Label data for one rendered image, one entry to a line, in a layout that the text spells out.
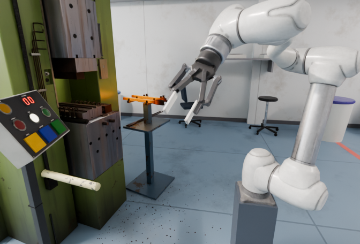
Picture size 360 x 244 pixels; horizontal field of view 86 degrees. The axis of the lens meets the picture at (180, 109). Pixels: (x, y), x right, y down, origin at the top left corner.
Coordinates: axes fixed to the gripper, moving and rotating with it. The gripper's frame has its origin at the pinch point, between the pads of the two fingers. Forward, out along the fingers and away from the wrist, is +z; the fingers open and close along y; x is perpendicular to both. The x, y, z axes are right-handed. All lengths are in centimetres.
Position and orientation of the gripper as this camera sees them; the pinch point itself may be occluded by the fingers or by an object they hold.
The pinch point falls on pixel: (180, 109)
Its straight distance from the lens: 57.5
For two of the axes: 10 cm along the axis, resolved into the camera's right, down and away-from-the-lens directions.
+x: -2.1, -4.1, -8.9
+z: -4.9, 8.3, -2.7
